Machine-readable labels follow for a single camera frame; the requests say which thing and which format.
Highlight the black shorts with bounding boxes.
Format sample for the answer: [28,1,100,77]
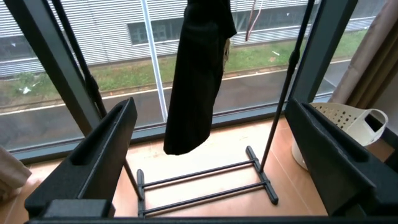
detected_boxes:
[163,0,238,156]

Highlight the pink clothes hanger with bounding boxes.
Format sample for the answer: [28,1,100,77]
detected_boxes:
[244,0,265,42]

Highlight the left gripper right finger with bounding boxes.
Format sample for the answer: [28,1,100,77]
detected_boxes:
[284,98,398,217]

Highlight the window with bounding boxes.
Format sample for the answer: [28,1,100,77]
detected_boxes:
[0,0,387,164]

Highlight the white laundry basket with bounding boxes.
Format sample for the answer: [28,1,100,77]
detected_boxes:
[291,102,389,171]

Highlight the black clothes rack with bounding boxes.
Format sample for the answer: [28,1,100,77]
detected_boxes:
[51,0,317,218]

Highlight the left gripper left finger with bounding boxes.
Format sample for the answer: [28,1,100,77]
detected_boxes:
[24,96,138,218]

